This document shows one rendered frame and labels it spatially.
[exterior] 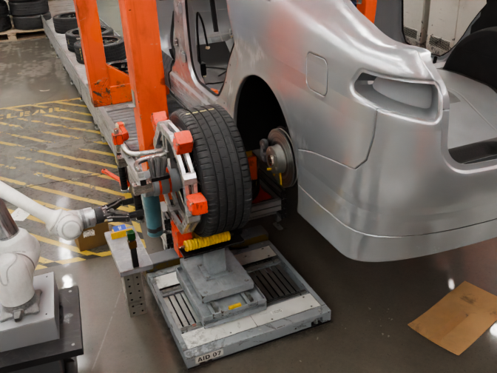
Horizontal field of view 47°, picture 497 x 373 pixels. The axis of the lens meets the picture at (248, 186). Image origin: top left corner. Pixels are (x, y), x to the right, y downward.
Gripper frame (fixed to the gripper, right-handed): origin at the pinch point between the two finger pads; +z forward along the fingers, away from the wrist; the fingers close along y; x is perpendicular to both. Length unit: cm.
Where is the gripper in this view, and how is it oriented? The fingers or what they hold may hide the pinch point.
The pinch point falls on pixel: (137, 206)
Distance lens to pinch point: 271.0
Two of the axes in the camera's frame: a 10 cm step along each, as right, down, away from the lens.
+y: 4.0, 4.1, -8.2
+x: -0.4, -8.9, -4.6
